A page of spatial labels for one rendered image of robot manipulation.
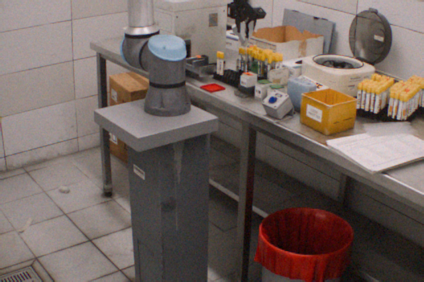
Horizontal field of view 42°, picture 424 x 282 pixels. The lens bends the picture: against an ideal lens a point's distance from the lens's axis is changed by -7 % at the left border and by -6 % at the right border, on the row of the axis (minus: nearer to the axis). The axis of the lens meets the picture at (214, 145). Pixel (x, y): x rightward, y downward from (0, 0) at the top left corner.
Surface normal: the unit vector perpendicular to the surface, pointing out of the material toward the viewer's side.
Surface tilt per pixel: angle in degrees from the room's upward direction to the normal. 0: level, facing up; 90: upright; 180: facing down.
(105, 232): 0
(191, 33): 90
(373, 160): 1
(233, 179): 0
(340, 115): 90
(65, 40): 90
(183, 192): 90
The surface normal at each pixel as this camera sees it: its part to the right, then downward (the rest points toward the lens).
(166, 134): 0.61, 0.33
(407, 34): -0.80, 0.23
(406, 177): 0.02, -0.91
